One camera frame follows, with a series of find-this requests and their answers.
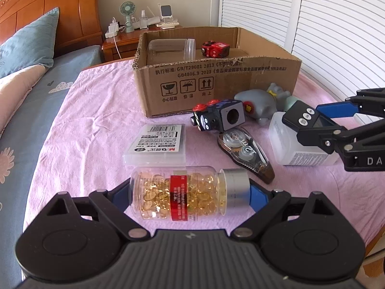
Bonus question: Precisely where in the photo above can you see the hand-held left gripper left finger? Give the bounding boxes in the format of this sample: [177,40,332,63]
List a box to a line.
[45,178,151,243]

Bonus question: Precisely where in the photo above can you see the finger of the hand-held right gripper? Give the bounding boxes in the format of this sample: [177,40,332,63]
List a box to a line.
[296,117,385,157]
[316,88,385,124]

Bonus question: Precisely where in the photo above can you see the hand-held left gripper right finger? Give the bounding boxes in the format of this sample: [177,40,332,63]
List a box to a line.
[230,179,338,242]

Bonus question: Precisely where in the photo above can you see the white plastic bottle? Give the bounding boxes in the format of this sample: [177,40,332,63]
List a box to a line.
[269,111,339,167]

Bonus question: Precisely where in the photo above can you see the correction tape dispenser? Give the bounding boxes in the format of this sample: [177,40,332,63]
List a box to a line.
[217,127,276,184]

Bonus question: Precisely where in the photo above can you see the golden capsule bottle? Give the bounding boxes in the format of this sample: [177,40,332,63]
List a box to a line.
[129,165,251,222]

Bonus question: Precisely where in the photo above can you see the clear plastic case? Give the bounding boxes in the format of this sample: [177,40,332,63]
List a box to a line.
[123,123,187,167]

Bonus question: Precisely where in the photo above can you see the grey elephant toy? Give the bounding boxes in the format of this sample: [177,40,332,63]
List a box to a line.
[235,83,298,124]

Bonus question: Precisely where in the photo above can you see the black robot cube toy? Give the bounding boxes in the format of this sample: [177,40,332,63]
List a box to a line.
[191,98,245,132]

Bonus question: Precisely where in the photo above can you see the cardboard box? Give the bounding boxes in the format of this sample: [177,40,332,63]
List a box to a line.
[133,26,302,118]

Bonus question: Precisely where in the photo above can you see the pink blanket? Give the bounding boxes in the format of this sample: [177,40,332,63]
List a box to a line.
[30,57,385,267]

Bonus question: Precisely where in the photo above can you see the white louvered doors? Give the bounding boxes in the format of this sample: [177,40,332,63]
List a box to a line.
[221,0,385,106]

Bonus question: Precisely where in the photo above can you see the blue patterned bedsheet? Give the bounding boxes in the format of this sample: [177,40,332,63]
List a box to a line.
[0,45,104,280]

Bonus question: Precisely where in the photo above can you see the red robot toy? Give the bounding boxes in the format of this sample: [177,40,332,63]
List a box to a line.
[201,40,231,58]

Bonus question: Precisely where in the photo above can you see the pink pillow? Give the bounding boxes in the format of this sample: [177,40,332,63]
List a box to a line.
[0,65,47,121]

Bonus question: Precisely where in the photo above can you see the wooden nightstand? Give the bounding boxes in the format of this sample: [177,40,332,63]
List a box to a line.
[102,24,187,64]

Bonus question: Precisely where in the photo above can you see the clear plastic jar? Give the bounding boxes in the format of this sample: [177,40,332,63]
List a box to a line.
[148,38,196,64]

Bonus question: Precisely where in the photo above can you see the white power strip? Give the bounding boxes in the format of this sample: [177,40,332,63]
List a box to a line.
[105,18,121,39]

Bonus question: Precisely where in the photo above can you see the blue pillow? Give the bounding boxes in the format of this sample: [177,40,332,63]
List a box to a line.
[0,7,59,79]

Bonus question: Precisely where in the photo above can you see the small green desk fan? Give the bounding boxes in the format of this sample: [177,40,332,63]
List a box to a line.
[120,1,136,33]

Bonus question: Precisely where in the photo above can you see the white desk clock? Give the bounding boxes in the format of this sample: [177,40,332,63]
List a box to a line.
[159,4,173,24]

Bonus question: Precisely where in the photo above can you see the wooden headboard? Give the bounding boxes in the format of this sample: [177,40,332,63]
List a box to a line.
[0,0,104,59]

